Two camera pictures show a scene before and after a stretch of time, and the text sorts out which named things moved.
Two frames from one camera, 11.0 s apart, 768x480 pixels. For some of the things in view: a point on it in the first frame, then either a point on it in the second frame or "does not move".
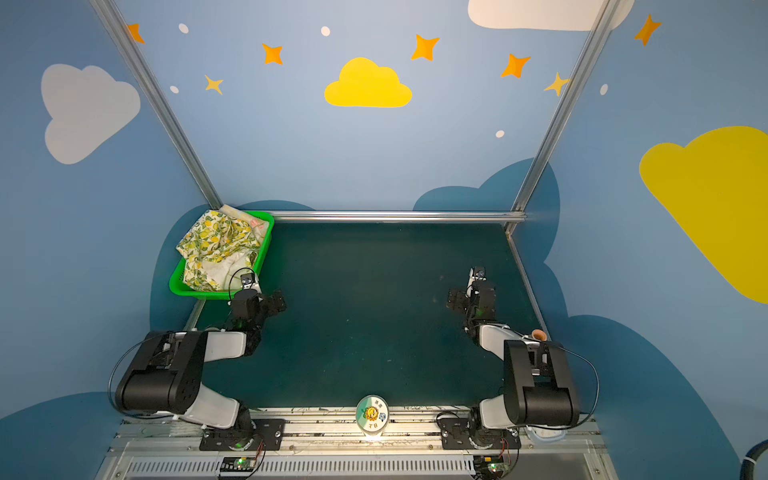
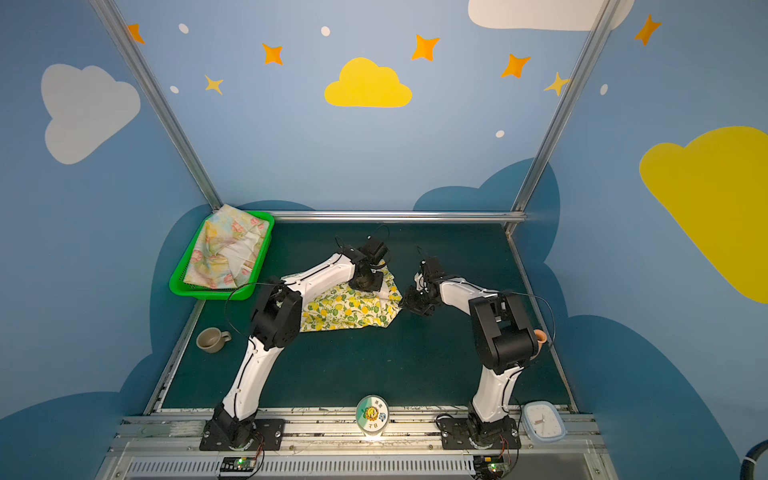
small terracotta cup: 539,334 does not move
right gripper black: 463,299 → 417,298
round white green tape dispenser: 372,414 does not move
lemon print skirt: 217,247 → 345,306
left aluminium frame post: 127,44 does not move
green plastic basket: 177,284 does not move
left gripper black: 268,303 → 366,281
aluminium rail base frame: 339,447 does not move
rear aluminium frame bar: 399,216 does not move
